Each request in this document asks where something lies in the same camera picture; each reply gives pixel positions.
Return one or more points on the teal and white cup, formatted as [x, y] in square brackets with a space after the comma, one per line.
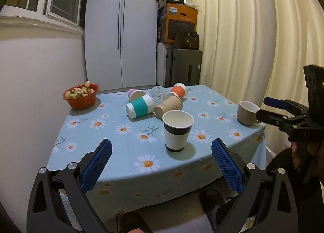
[141, 106]

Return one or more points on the orange cardboard box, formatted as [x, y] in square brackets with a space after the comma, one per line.
[181, 24]

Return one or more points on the clear glass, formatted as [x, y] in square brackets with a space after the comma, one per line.
[159, 93]

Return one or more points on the red plastic bowl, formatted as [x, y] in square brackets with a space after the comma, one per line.
[82, 101]

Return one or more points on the beige ceramic cup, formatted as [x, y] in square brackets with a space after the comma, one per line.
[246, 112]

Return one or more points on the person's right hand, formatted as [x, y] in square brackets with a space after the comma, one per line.
[298, 157]

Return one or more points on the black sandal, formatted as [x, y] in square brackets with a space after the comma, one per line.
[131, 221]

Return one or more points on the blue daisy tablecloth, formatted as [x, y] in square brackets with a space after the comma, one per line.
[121, 152]

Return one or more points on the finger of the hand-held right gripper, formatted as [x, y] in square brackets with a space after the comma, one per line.
[268, 117]
[274, 102]

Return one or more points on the dark brown handbag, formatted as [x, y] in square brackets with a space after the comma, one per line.
[187, 40]

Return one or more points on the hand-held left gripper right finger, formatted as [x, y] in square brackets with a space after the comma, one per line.
[227, 167]

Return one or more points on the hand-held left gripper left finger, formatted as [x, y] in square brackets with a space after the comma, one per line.
[97, 164]

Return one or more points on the brown paper cup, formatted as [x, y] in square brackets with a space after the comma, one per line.
[169, 106]

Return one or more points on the white wardrobe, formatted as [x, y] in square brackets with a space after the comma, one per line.
[121, 33]

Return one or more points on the dark grey suitcase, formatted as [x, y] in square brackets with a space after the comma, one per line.
[186, 68]

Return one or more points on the purple and white cup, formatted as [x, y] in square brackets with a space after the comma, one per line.
[135, 94]

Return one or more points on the cream curtain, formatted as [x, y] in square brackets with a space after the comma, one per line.
[248, 33]

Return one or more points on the orange and white cup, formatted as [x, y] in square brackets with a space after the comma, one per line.
[179, 90]

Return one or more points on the white paper cup dark band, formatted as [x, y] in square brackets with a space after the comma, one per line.
[177, 134]

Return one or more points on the pile of strawberries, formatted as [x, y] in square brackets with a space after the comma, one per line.
[78, 92]

